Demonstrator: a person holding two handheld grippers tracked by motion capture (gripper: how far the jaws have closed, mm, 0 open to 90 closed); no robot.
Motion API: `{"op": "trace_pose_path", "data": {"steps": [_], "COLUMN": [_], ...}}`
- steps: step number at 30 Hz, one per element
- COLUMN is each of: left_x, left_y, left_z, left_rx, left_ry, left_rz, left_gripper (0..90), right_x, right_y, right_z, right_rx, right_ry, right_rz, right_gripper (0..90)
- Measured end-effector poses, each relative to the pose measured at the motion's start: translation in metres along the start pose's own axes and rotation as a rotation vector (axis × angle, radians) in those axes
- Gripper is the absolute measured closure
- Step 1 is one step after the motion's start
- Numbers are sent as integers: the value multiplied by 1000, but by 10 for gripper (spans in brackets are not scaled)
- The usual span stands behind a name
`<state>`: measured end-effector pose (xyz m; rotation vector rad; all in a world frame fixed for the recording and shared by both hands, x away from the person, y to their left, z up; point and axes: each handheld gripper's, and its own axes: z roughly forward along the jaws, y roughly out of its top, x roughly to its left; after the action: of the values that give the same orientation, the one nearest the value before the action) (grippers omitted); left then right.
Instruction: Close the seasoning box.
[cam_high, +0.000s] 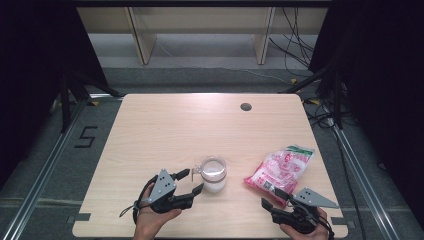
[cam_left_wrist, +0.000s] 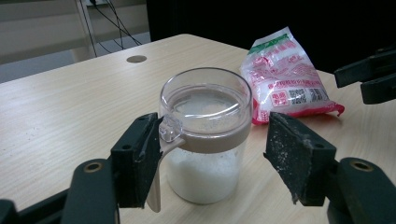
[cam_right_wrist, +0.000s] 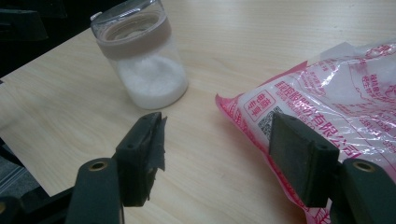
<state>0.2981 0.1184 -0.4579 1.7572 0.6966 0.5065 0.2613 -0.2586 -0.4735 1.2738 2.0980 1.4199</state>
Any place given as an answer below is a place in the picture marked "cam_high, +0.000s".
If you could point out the pink and white plastic bag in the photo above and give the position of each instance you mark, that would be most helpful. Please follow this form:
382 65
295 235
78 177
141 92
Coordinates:
280 170

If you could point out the black metal stand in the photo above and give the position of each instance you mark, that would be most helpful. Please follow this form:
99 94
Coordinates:
328 83
66 100

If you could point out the black curtain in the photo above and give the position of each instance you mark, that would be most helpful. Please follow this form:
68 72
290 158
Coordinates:
33 66
383 83

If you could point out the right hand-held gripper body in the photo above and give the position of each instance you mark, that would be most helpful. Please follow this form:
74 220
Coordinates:
311 198

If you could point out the person's left hand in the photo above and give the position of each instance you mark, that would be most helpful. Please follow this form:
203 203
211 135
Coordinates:
150 223

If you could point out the person's right hand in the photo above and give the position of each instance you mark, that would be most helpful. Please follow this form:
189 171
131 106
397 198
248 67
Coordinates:
306 236

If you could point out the metal floor rail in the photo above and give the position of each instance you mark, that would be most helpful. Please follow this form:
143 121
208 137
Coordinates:
363 186
43 173

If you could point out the light wooden shelf unit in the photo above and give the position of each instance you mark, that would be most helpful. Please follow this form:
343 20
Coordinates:
200 23

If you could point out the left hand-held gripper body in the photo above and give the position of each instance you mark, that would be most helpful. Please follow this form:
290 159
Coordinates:
163 186

